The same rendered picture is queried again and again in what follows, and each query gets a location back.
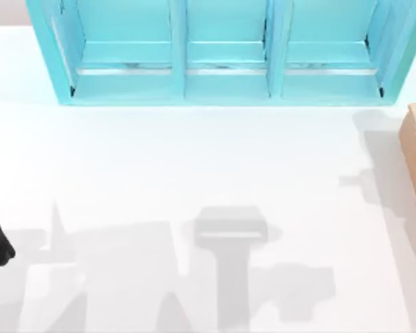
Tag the light blue rack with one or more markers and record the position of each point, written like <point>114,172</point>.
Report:
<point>229,52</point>

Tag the salmon-coloured shallow box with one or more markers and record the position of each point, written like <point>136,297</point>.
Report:
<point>410,152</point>

